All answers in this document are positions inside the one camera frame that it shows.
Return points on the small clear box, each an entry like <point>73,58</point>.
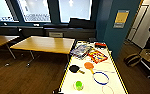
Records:
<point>56,34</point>

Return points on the orange ping-pong paddle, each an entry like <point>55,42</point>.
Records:
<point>89,65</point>

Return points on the yellow game table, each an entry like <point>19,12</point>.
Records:
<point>87,81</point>

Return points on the yellow wall poster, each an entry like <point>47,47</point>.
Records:
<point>121,19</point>

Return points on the bright window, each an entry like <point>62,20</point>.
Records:
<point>4,10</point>
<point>34,10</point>
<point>76,10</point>

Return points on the red and black box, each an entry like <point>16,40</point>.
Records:
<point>100,45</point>

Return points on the small green cup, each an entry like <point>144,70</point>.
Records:
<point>79,86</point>

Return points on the light wooden table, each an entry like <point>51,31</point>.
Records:
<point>46,44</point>
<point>2,40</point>

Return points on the black ping-pong paddle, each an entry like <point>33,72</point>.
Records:
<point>74,69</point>

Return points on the orange snack bag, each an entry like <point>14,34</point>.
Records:
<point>98,56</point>

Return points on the blue grey snack bag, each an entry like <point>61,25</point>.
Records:
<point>81,51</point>

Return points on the long dark bench sofa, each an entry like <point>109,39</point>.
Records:
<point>14,30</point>

